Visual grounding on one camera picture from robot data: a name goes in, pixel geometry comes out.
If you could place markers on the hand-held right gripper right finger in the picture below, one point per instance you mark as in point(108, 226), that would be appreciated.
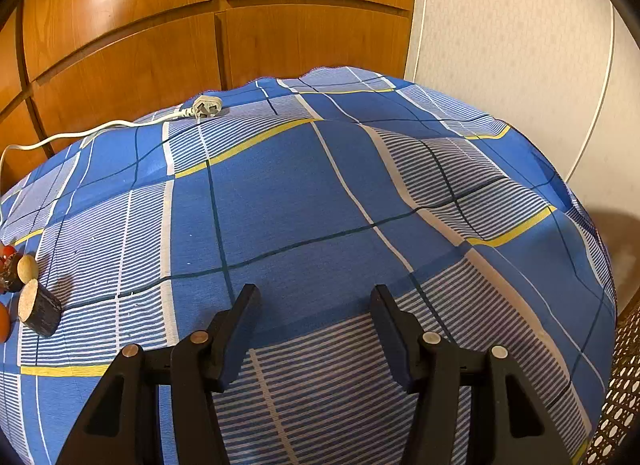
point(395, 345)

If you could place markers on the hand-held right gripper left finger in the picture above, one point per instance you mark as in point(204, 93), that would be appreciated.
point(242, 340)

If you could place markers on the blue plaid bedsheet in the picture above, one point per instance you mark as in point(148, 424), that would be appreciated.
point(300, 195)

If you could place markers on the large dark-bark log piece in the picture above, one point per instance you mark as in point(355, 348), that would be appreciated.
point(40, 315)

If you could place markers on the small dark-bark log piece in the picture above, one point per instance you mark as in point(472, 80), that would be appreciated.
point(27, 267)

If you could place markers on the orange fruit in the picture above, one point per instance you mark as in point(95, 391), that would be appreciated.
point(3, 323)

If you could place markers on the wooden wardrobe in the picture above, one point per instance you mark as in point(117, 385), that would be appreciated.
point(150, 45)

